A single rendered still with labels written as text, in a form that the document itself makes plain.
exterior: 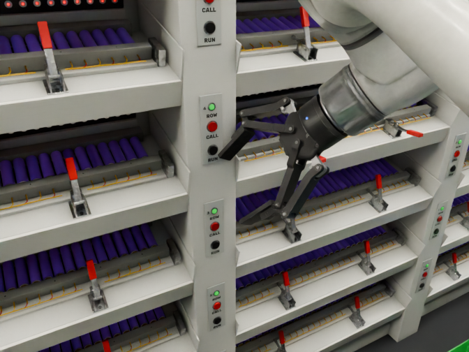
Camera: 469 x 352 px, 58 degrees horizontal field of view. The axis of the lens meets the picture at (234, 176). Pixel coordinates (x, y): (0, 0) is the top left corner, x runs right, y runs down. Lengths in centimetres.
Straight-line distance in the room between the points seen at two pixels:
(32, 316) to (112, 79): 44
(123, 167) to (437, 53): 55
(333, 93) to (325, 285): 67
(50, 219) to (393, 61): 54
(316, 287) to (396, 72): 72
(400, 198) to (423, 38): 85
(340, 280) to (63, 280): 70
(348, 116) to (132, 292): 51
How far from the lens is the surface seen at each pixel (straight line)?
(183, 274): 87
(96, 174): 75
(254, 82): 74
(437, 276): 162
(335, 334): 133
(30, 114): 64
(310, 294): 113
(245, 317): 106
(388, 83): 57
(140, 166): 77
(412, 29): 38
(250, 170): 81
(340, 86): 59
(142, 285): 86
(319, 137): 61
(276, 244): 95
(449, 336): 167
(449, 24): 37
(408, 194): 122
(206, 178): 75
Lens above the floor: 112
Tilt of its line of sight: 27 degrees down
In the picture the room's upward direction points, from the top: straight up
